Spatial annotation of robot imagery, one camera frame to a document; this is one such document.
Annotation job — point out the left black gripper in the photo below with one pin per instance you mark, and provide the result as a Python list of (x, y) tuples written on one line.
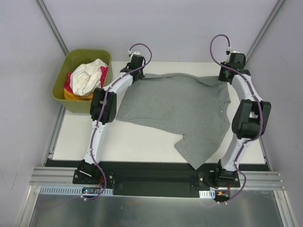
[(138, 75)]

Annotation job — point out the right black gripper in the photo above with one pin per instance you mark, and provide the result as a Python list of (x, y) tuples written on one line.
[(224, 76)]

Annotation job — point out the grey t shirt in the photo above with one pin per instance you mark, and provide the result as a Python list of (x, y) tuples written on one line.
[(183, 104)]

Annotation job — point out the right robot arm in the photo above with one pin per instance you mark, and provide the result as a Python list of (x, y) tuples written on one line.
[(250, 119)]

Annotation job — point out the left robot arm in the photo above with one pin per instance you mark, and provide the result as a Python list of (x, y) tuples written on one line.
[(103, 111)]

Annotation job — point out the white t shirt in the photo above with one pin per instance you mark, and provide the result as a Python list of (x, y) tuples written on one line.
[(87, 77)]

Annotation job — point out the pink t shirt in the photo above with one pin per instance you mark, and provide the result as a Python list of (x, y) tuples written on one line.
[(67, 83)]

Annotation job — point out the yellow t shirt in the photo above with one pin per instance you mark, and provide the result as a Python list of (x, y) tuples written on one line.
[(71, 96)]

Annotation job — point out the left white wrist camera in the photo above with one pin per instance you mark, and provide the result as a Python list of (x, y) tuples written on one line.
[(131, 53)]

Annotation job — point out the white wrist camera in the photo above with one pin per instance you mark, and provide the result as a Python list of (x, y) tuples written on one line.
[(131, 53), (231, 55)]

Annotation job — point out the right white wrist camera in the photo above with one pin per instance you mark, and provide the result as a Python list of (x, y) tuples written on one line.
[(231, 55)]

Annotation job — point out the right aluminium frame post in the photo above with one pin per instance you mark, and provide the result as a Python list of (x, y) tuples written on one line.
[(264, 29)]

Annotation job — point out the aluminium frame post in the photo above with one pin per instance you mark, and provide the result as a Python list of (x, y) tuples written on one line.
[(52, 25), (264, 29)]

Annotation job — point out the left aluminium frame post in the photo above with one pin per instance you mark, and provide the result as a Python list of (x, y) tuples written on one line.
[(52, 25)]

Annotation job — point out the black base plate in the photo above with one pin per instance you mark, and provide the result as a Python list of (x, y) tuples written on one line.
[(152, 179)]

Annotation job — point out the right slotted cable duct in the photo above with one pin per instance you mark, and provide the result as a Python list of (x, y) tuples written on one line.
[(207, 194)]

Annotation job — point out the slotted cable duct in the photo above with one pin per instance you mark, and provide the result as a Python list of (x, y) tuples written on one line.
[(74, 190), (207, 194)]

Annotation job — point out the left slotted cable duct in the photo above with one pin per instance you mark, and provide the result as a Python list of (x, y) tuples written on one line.
[(74, 190)]

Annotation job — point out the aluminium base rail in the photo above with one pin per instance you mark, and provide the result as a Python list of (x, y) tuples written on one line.
[(57, 176)]

